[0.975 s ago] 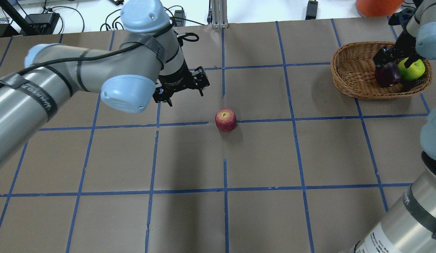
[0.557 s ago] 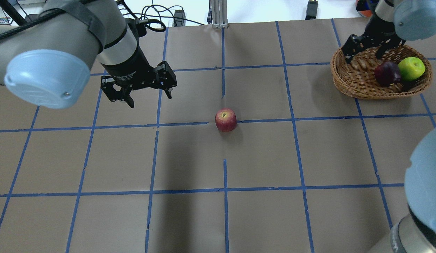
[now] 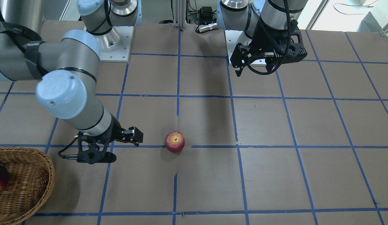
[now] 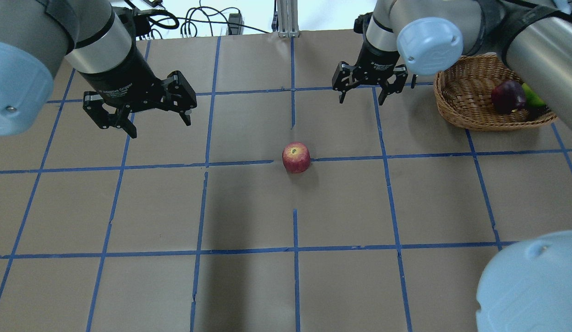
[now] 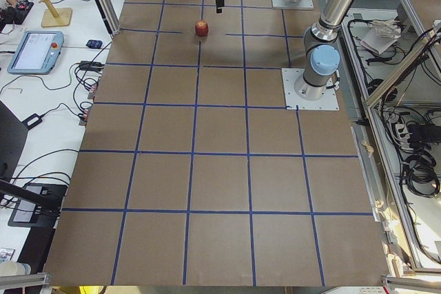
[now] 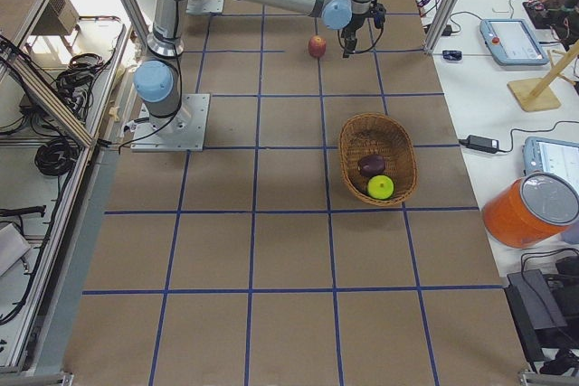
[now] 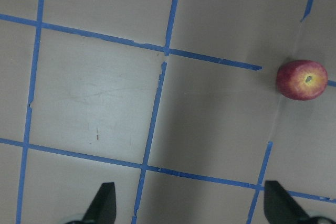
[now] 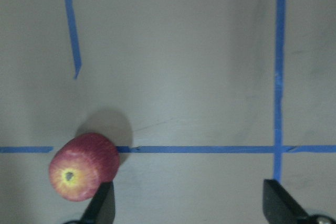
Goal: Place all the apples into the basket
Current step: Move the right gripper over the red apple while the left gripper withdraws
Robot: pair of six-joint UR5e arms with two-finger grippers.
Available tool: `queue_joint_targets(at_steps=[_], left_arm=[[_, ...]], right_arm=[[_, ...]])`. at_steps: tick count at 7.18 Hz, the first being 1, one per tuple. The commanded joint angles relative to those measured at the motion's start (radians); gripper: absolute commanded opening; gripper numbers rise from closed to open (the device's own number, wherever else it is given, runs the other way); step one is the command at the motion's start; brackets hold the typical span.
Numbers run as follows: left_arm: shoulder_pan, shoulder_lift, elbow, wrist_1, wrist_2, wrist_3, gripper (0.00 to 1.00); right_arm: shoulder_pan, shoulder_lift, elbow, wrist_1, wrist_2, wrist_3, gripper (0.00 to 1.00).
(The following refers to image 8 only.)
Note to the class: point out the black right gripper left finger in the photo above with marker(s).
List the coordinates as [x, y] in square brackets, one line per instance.
[101, 208]

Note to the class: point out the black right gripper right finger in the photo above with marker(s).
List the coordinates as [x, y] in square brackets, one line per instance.
[279, 206]

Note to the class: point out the red yellow apple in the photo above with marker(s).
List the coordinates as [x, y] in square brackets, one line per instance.
[80, 166]

